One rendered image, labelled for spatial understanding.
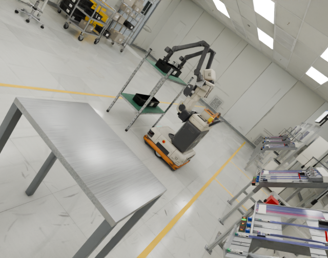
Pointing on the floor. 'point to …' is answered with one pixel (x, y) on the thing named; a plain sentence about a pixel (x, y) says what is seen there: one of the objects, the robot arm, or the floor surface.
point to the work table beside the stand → (87, 163)
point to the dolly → (68, 6)
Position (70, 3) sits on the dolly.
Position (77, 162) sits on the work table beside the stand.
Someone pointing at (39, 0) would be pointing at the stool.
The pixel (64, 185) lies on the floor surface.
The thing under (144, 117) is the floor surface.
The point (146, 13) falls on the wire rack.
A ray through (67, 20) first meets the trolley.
